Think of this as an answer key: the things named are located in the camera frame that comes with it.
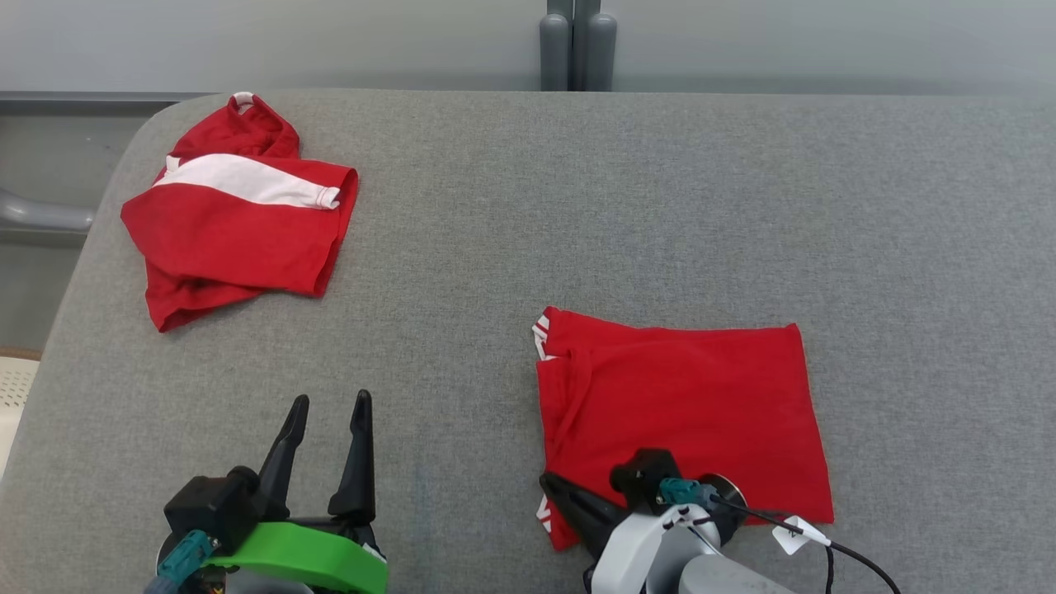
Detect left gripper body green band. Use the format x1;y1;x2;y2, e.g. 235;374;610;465
190;516;389;594

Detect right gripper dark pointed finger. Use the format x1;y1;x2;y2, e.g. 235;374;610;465
540;472;629;556

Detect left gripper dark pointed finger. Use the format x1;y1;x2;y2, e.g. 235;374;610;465
328;389;378;526
257;394;311;523

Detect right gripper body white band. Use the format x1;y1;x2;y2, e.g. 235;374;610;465
587;474;748;594

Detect red basketball jersey white sleeves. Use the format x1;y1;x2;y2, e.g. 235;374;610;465
531;305;835;553

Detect red shorts white waistband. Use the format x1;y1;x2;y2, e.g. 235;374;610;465
119;92;361;334

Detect white perforated laundry basket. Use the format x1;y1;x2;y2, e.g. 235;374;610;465
0;346;43;481

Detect grey fabric sofa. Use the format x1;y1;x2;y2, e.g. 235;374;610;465
0;88;1056;594

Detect grey metal tube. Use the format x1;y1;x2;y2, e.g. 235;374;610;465
0;187;95;234

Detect left black cable teal plug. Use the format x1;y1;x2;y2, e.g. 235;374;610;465
155;530;221;594

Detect white cable label tag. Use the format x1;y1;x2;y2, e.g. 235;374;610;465
771;515;832;556

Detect dark grey wall skirting rail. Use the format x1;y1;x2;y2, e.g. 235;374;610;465
0;90;209;117

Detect grey partition frame post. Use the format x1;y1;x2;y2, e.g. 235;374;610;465
545;0;602;92

